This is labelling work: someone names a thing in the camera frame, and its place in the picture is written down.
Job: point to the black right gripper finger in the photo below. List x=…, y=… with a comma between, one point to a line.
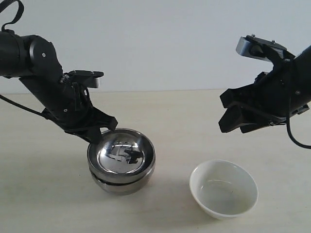
x=244, y=96
x=246, y=118

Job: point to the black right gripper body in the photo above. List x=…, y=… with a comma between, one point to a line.
x=284, y=91

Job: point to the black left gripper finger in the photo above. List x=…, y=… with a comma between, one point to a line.
x=103, y=120
x=89, y=134

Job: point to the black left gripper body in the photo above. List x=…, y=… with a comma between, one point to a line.
x=66, y=104

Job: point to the ribbed steel bowl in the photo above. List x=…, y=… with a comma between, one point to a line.
x=122, y=156

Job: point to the plain steel bowl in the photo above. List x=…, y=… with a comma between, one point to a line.
x=123, y=189

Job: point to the white ceramic bowl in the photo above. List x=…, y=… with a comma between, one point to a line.
x=223, y=189

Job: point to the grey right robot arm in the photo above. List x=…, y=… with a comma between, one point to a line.
x=283, y=92

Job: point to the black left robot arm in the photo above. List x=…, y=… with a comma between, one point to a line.
x=27, y=55

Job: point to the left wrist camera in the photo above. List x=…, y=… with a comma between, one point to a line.
x=89, y=79

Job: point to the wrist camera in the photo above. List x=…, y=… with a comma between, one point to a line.
x=89, y=79
x=260, y=49

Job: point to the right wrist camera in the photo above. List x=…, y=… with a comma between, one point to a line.
x=260, y=49

